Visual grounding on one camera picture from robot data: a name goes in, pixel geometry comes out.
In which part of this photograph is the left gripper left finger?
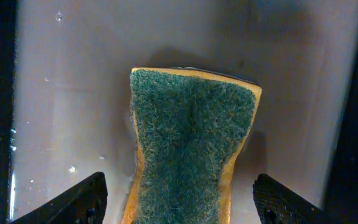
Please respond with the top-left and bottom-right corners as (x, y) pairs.
(12, 172), (108, 224)

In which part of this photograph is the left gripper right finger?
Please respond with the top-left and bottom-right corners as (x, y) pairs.
(253, 174), (331, 224)

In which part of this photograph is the yellow green scrub sponge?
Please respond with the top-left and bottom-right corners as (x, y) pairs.
(122, 68), (262, 223)

